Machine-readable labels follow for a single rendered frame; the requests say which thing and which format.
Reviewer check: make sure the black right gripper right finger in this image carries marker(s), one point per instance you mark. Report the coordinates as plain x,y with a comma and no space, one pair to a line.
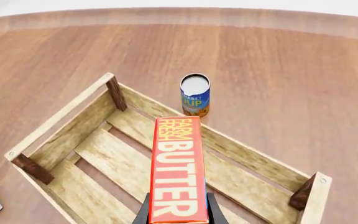
216,213

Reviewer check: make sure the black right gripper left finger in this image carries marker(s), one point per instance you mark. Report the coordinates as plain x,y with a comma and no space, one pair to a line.
141,213

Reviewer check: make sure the red butter box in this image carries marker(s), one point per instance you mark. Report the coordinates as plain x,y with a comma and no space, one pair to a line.
177,168

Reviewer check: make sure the wooden slat tray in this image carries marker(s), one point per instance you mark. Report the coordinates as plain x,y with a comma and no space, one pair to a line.
126,149

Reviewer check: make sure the blue soup tin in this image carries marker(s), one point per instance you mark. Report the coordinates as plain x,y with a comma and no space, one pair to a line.
195,98

